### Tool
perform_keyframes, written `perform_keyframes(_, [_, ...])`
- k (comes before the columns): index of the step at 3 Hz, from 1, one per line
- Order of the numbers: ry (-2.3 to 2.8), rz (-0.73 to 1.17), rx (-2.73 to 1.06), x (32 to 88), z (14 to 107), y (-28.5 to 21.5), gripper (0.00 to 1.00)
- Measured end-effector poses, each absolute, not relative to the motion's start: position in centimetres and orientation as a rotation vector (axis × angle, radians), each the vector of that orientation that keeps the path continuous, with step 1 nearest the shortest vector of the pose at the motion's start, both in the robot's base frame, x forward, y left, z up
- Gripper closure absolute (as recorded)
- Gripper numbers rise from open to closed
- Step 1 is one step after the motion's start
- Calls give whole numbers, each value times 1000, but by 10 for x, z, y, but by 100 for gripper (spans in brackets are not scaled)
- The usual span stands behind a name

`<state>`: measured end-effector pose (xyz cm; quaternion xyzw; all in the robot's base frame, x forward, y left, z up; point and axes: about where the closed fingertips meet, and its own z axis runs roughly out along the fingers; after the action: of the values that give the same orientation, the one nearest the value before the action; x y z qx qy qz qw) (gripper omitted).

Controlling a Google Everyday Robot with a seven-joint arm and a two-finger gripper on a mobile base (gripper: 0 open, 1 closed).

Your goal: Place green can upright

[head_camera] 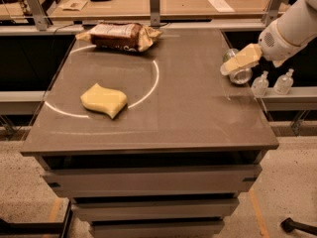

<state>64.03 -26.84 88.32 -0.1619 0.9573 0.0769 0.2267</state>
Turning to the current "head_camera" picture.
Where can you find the grey drawer cabinet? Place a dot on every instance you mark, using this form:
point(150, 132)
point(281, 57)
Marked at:
point(174, 161)

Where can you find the brown chip bag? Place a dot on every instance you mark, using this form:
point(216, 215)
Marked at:
point(131, 37)

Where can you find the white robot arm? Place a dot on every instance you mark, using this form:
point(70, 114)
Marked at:
point(298, 25)

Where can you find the wooden back desk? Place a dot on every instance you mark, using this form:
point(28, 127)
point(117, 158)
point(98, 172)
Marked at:
point(170, 10)

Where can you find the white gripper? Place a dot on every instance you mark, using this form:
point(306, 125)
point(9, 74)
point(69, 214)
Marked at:
point(272, 48)

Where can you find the yellow sponge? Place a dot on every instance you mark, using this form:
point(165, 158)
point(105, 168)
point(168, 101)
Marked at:
point(105, 100)

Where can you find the clear bottle right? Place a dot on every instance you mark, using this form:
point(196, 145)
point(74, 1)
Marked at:
point(284, 83)

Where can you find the black chair caster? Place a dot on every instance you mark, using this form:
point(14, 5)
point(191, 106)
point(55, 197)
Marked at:
point(289, 225)

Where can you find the small paper card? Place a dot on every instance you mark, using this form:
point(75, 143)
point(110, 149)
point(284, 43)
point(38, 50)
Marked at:
point(73, 5)

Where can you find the white paper sheet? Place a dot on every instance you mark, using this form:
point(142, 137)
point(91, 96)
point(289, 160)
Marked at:
point(221, 6)

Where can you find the green soda can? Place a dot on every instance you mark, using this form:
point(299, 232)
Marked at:
point(241, 76)

